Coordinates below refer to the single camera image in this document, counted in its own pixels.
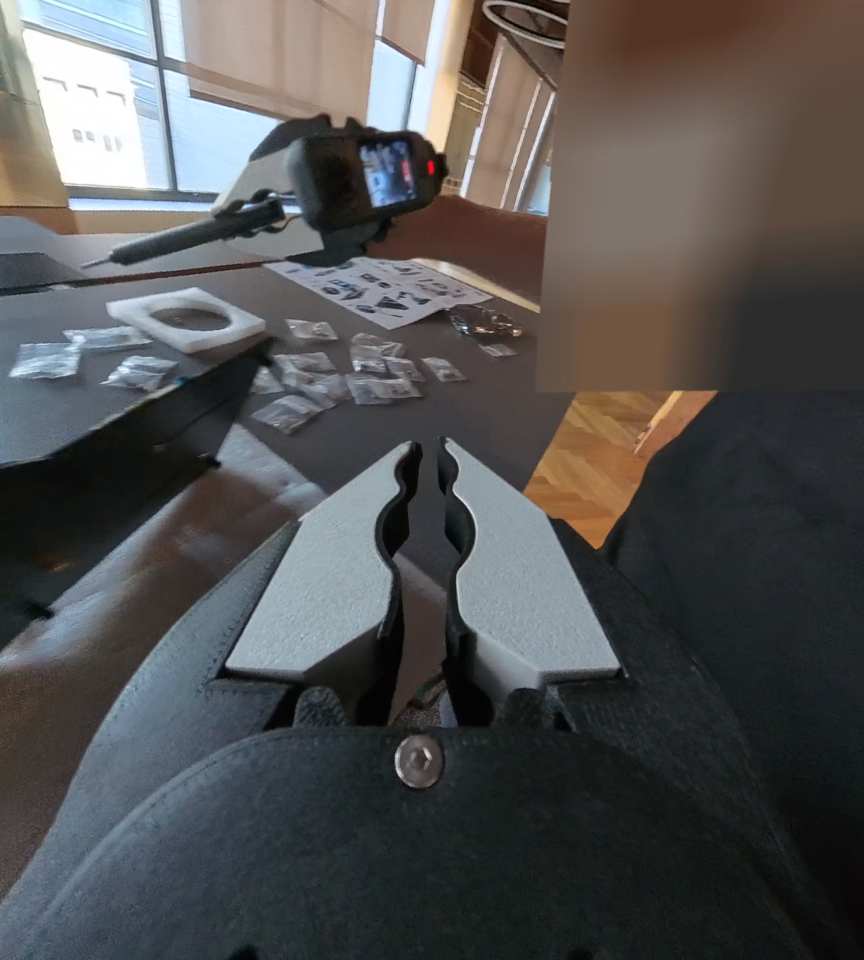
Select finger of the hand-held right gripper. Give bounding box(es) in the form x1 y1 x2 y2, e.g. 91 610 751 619
223 217 320 264
213 148 298 217

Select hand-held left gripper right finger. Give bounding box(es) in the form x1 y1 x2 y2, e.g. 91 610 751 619
435 436 622 729

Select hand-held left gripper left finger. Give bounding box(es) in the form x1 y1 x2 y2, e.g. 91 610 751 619
225 440 425 727

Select black screwdriver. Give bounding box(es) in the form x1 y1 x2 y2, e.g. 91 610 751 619
79 198 286 270

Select blue toy robot arm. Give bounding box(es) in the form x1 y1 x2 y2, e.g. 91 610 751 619
0 345 275 676

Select person's right forearm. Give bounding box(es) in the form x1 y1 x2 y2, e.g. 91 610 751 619
383 193 549 301

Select dark grey desk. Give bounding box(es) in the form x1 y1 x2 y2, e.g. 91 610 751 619
0 213 575 751

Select beige roller window blind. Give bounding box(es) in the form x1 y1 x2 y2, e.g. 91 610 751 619
180 0 380 121
379 0 436 67

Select printed instruction sheet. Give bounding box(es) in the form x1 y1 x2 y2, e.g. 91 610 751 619
263 255 493 331

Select scattered small clear parts bags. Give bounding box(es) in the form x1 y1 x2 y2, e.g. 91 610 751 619
8 318 519 436

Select person's black pants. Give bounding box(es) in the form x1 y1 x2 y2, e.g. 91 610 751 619
604 390 864 960

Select white foam ring block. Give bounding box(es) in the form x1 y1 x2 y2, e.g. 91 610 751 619
105 286 266 355

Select round ring ceiling lamp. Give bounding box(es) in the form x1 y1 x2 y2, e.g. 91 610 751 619
480 0 568 52

